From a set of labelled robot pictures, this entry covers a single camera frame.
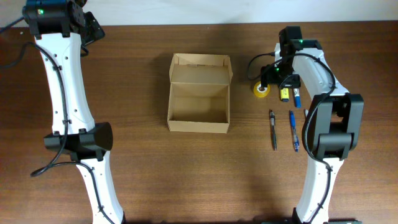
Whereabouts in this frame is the yellow highlighter marker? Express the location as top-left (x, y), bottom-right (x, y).
top-left (280, 88), bottom-right (289, 102)

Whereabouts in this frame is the open cardboard box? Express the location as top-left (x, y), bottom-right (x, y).
top-left (167, 54), bottom-right (233, 134)

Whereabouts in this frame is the black clear retractable pen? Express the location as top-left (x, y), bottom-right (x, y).
top-left (269, 110), bottom-right (277, 151)

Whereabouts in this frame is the blue whiteboard marker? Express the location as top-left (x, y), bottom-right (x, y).
top-left (293, 88), bottom-right (301, 108)

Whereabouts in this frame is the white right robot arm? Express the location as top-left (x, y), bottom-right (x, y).
top-left (254, 26), bottom-right (364, 223)

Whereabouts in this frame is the clear yellow tape roll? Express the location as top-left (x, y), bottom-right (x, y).
top-left (253, 82), bottom-right (271, 98)

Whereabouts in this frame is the blue clear retractable pen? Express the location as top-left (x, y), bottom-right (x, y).
top-left (289, 110), bottom-right (300, 152)

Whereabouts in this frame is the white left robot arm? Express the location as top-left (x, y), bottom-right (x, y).
top-left (22, 0), bottom-right (126, 223)

